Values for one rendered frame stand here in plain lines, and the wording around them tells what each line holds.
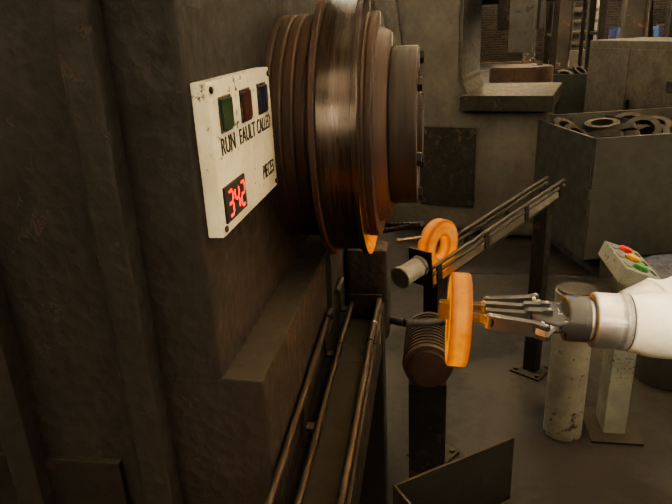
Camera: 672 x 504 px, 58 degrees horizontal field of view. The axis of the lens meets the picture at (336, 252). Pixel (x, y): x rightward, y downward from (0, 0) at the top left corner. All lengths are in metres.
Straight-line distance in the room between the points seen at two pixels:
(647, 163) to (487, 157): 0.95
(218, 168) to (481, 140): 3.17
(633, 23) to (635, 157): 6.77
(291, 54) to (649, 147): 2.54
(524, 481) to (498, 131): 2.32
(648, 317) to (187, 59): 0.75
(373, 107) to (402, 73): 0.09
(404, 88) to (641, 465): 1.50
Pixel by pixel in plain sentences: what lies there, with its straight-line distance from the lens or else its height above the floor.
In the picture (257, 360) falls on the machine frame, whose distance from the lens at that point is 0.84.
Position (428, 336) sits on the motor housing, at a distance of 1.59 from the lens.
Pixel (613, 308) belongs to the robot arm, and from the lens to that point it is 1.02.
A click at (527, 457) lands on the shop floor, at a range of 2.09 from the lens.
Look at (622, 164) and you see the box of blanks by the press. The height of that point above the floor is 0.60.
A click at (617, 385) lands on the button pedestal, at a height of 0.19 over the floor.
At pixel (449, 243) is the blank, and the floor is 0.71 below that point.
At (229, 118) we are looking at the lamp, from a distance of 0.75.
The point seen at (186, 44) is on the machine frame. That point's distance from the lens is 0.71.
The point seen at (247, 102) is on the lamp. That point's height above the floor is 1.20.
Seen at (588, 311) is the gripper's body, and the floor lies 0.86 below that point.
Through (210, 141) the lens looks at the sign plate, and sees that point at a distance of 0.70.
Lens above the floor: 1.29
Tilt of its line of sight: 20 degrees down
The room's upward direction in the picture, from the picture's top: 3 degrees counter-clockwise
